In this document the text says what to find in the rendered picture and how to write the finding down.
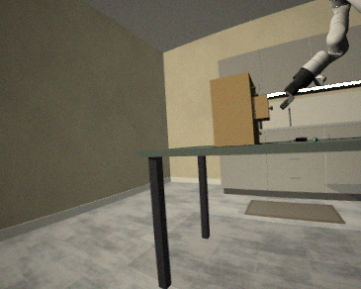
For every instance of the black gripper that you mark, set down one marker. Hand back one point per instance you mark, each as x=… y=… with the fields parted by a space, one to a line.
x=309 y=73

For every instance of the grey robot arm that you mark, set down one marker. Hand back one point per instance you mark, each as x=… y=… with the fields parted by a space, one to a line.
x=336 y=39

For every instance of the small wooden chest of drawers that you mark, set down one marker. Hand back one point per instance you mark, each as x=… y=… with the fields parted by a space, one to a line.
x=232 y=110

